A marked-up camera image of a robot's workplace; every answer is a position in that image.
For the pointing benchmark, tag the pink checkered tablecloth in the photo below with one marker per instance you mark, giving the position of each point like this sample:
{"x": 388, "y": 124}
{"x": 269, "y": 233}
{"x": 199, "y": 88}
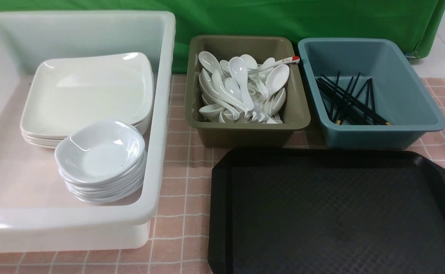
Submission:
{"x": 178, "y": 239}

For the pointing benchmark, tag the black plastic serving tray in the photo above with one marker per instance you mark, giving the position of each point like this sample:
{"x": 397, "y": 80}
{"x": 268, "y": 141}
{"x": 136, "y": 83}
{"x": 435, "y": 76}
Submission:
{"x": 315, "y": 211}

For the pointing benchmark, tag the large white square plate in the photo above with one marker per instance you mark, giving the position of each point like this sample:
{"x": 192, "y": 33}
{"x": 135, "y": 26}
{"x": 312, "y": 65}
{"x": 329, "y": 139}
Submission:
{"x": 71, "y": 93}

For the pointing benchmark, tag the green cloth backdrop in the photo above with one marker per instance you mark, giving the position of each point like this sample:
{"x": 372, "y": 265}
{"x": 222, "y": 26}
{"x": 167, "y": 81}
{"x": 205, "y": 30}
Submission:
{"x": 411, "y": 24}

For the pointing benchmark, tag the olive green plastic bin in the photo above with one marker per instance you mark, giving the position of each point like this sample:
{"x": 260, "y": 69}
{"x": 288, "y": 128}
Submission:
{"x": 295, "y": 112}

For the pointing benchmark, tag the pile of white spoons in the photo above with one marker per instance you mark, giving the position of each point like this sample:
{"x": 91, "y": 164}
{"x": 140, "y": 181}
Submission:
{"x": 221, "y": 96}

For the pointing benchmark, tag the white bowl tray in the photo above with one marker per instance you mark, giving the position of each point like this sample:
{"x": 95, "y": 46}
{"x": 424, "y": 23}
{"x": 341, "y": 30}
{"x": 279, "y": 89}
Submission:
{"x": 100, "y": 152}

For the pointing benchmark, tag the blue plastic bin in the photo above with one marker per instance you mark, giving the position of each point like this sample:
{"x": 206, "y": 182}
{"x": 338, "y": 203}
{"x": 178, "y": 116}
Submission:
{"x": 401, "y": 97}

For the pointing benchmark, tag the stacked white square plates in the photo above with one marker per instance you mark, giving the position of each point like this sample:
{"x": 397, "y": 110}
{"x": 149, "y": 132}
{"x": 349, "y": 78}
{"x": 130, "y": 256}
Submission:
{"x": 50, "y": 141}

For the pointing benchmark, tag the red-tipped white spoon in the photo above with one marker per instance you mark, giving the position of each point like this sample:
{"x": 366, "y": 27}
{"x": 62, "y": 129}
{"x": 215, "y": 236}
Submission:
{"x": 288, "y": 60}

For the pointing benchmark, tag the pile of black chopsticks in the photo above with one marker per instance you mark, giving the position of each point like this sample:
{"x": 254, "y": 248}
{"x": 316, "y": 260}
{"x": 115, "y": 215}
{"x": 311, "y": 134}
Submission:
{"x": 352, "y": 104}

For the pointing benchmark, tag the stacked white bowls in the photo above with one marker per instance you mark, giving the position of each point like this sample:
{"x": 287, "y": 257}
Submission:
{"x": 112, "y": 191}

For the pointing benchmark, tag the white ceramic spoon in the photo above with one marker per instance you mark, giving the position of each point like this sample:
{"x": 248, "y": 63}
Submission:
{"x": 238, "y": 71}

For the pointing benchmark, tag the large white plastic tub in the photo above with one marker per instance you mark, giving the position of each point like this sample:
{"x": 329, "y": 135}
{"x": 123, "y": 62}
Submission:
{"x": 37, "y": 212}

